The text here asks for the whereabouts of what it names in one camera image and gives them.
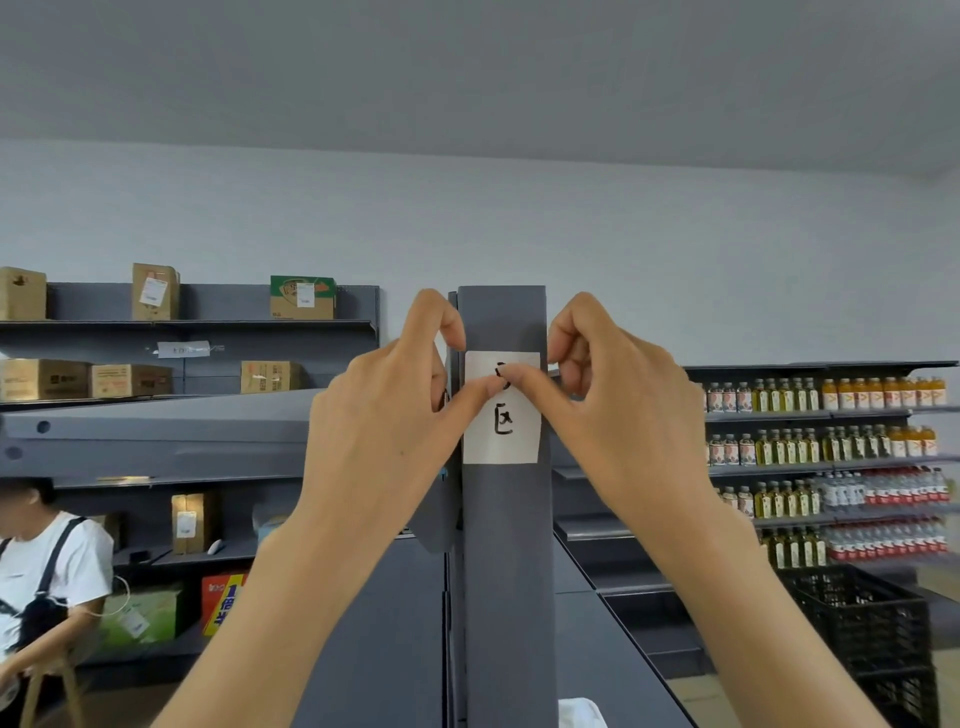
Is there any person's left hand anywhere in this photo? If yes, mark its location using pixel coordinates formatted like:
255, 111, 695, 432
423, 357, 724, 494
291, 288, 507, 532

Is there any person's right hand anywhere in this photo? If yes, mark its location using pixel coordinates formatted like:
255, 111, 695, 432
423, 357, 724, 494
499, 291, 745, 543

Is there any white paper label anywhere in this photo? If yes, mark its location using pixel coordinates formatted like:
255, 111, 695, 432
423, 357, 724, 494
462, 350, 543, 466

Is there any person's left forearm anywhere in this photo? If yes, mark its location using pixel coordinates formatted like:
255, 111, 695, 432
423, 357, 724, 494
152, 516, 412, 728

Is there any black shoulder bag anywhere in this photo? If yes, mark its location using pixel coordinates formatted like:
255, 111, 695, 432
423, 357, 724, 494
0, 516, 88, 661

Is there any person's right forearm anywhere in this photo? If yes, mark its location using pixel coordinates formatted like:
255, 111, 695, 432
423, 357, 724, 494
636, 511, 895, 728

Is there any group of pink label bottles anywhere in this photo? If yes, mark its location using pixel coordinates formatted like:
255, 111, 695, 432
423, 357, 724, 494
703, 380, 758, 519

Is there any green top cardboard box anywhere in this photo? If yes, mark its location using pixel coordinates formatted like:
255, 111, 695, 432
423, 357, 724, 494
269, 275, 338, 322

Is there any small cardboard box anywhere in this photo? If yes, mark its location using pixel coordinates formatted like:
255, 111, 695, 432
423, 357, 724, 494
240, 360, 306, 396

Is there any group of green bottles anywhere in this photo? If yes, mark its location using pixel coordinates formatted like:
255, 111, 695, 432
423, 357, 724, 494
751, 377, 895, 570

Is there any grey bottle shelf unit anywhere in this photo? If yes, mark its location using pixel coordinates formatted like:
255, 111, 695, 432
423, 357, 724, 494
553, 360, 960, 601

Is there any grey gondola shelf unit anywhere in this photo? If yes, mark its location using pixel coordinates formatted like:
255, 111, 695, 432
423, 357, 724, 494
0, 388, 699, 728

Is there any upright cardboard box white label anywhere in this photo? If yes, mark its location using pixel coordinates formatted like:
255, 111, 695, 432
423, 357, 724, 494
170, 492, 221, 557

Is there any group of orange juice bottles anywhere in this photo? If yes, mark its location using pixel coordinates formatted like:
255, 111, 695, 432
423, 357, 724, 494
820, 375, 948, 460

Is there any white object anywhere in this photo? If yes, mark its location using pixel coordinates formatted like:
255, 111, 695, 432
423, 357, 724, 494
558, 696, 608, 728

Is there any red and yellow box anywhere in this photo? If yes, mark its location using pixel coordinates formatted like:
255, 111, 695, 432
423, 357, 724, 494
200, 573, 250, 639

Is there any group of red label water bottles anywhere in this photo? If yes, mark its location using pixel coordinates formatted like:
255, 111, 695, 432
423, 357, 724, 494
820, 465, 954, 564

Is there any tall cardboard box white label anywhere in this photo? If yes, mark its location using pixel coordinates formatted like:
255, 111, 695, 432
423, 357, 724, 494
132, 262, 182, 322

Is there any flat cardboard box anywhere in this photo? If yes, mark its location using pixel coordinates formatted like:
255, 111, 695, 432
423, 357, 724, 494
90, 363, 174, 399

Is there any black plastic crate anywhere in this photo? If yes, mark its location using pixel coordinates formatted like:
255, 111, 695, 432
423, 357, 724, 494
851, 663, 943, 728
778, 563, 933, 680

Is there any green carton box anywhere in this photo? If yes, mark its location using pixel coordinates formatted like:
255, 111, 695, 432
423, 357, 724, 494
96, 584, 186, 648

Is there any wide cardboard box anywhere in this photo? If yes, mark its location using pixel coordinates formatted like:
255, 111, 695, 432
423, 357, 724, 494
0, 357, 93, 403

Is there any plain cardboard box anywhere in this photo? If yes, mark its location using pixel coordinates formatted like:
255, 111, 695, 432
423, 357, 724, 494
0, 266, 48, 322

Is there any wooden chair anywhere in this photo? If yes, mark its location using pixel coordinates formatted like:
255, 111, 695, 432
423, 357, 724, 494
18, 658, 85, 728

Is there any grey metal shelf post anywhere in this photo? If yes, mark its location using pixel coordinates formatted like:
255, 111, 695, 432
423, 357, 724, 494
447, 285, 561, 728

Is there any grey wall shelf unit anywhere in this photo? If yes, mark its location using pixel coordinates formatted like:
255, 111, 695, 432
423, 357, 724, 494
0, 282, 381, 687

